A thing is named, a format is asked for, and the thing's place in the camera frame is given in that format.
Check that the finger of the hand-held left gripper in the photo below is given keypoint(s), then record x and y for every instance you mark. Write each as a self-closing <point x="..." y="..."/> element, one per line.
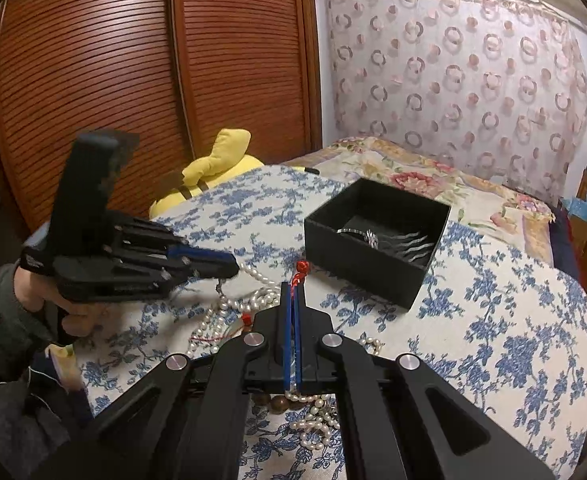
<point x="203" y="255"/>
<point x="143" y="282"/>

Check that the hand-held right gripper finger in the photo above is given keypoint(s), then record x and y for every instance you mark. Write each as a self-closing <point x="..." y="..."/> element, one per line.
<point x="297" y="340"/>
<point x="288" y="340"/>

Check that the black jewelry box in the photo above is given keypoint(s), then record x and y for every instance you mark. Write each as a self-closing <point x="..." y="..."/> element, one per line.
<point x="373" y="275"/>

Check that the person's left forearm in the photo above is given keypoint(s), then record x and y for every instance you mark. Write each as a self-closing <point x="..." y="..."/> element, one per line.
<point x="0" y="325"/>

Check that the person's left hand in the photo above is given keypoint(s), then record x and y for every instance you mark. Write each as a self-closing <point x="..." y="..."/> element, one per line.
<point x="85" y="319"/>

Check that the yellow plush toy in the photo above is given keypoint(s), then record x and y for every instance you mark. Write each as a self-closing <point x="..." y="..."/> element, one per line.
<point x="223" y="150"/>

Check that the brown slatted wooden wardrobe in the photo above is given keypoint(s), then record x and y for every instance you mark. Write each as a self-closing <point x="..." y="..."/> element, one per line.
<point x="98" y="60"/>

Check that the small black object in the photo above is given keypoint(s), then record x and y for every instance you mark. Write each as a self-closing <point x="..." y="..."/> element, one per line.
<point x="312" y="170"/>

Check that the silver wavy hairpin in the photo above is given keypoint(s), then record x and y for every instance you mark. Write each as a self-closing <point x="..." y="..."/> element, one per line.
<point x="416" y="257"/>
<point x="413" y="246"/>
<point x="406" y="236"/>

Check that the blue floral cloth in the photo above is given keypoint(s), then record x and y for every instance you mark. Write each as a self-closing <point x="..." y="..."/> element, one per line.
<point x="473" y="335"/>

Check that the person's dark clothing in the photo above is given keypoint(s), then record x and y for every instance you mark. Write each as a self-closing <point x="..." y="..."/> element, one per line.
<point x="18" y="430"/>

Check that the pink floral bedspread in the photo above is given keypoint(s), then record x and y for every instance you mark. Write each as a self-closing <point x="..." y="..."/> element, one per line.
<point x="398" y="165"/>

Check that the dark blue blanket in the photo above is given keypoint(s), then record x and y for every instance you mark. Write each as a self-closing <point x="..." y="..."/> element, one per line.
<point x="567" y="245"/>

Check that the circle patterned sheer curtain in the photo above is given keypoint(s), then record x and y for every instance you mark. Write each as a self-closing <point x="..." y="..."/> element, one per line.
<point x="448" y="85"/>

